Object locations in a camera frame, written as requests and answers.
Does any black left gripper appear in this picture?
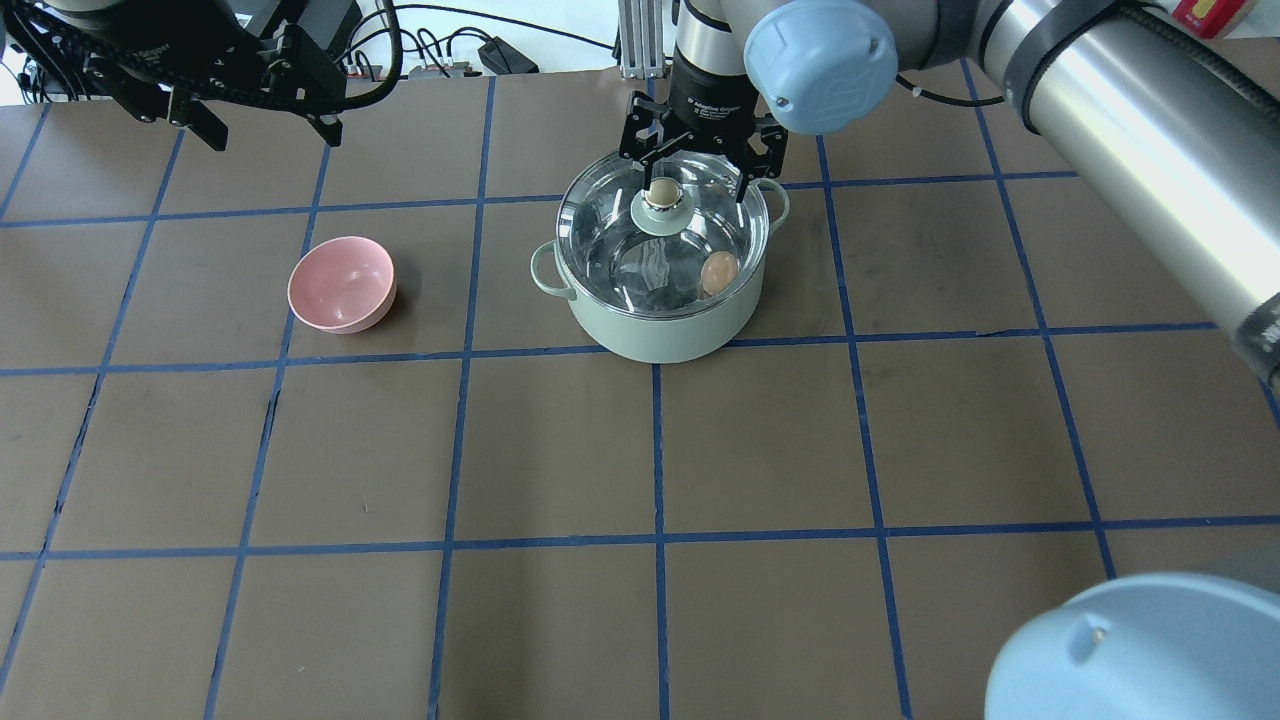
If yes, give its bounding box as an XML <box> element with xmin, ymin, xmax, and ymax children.
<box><xmin>5</xmin><ymin>1</ymin><xmax>401</xmax><ymax>152</ymax></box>

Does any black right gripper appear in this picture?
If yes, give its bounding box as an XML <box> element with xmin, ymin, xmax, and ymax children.
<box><xmin>618</xmin><ymin>45</ymin><xmax>788</xmax><ymax>202</ymax></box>

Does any glass pot lid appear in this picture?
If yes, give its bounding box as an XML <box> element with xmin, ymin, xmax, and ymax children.
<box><xmin>550</xmin><ymin>152</ymin><xmax>790</xmax><ymax>320</ymax></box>

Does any brown egg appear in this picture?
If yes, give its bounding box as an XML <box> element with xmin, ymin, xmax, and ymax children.
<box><xmin>699</xmin><ymin>251</ymin><xmax>740</xmax><ymax>299</ymax></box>

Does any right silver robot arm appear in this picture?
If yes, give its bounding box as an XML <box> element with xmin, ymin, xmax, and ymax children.
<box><xmin>620</xmin><ymin>1</ymin><xmax>1279</xmax><ymax>719</ymax></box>

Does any white electric cooking pot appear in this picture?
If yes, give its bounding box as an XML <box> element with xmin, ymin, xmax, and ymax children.
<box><xmin>529</xmin><ymin>151</ymin><xmax>791</xmax><ymax>364</ymax></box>

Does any pink bowl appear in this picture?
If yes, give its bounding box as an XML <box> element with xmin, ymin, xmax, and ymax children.
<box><xmin>285</xmin><ymin>236</ymin><xmax>398</xmax><ymax>334</ymax></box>

